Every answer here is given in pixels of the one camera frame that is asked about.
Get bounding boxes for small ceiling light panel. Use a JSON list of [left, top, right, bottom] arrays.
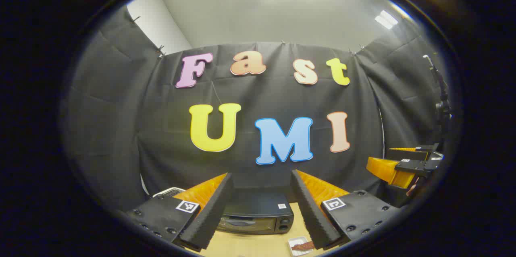
[[375, 9, 399, 30]]

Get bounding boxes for white rectangular tray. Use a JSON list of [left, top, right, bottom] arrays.
[[287, 236, 316, 257]]

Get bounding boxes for black backdrop cloth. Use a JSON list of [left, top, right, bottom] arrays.
[[60, 5, 452, 213]]

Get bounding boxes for black electric oven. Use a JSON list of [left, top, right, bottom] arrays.
[[216, 189, 295, 235]]

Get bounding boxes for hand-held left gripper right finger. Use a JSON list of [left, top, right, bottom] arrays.
[[290, 169, 403, 250]]

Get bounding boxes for white toaster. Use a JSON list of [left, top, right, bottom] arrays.
[[152, 187, 186, 200]]

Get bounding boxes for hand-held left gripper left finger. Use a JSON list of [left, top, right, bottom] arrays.
[[125, 172, 235, 251]]

